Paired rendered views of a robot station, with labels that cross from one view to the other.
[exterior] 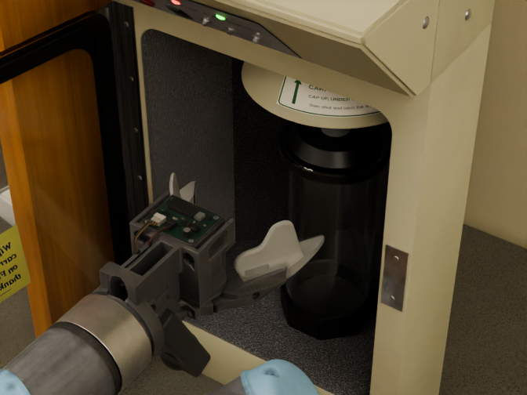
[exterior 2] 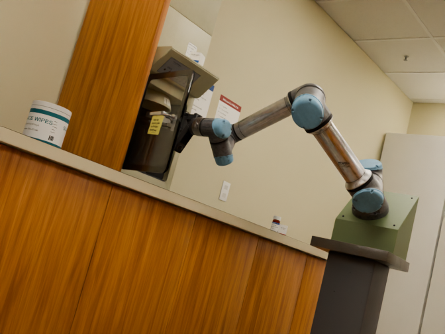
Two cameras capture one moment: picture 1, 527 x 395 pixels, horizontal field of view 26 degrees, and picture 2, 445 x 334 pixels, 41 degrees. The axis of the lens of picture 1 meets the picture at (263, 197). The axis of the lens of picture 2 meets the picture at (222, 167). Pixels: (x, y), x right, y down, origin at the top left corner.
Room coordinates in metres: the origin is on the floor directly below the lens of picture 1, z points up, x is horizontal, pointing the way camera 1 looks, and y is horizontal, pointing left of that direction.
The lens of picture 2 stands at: (0.25, 2.43, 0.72)
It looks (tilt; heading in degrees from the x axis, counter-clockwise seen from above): 9 degrees up; 276
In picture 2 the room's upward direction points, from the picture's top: 15 degrees clockwise
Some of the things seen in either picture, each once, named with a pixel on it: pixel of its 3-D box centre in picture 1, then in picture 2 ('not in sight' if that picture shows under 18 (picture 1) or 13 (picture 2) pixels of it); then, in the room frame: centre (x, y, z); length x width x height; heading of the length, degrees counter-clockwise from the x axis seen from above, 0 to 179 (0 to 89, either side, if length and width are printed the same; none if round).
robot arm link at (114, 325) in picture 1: (100, 341); (200, 126); (0.64, 0.13, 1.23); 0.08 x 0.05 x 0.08; 56
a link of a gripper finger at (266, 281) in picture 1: (235, 281); not in sight; (0.73, 0.02, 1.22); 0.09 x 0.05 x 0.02; 112
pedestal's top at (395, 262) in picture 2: not in sight; (360, 254); (-0.11, -0.11, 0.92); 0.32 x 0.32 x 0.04; 62
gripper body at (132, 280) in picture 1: (164, 277); (186, 124); (0.70, 0.08, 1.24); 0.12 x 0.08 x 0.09; 146
